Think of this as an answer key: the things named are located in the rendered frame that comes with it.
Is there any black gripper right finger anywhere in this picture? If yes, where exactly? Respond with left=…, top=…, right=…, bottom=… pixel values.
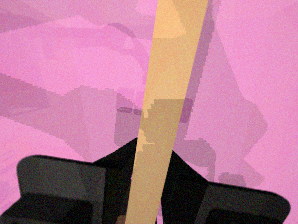
left=161, top=150, right=291, bottom=224

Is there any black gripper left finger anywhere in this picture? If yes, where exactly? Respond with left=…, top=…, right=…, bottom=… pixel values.
left=16, top=137, right=138, bottom=224

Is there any long tan wooden rail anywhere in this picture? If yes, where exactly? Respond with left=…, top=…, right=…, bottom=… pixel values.
left=125, top=0, right=208, bottom=224

